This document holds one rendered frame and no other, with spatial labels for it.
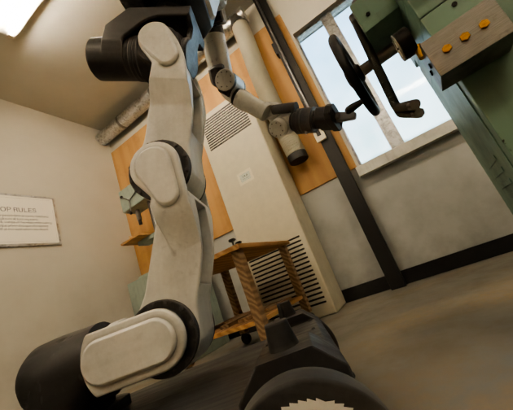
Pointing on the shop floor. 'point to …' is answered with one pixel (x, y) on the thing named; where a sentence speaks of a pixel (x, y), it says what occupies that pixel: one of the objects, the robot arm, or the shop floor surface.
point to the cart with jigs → (227, 259)
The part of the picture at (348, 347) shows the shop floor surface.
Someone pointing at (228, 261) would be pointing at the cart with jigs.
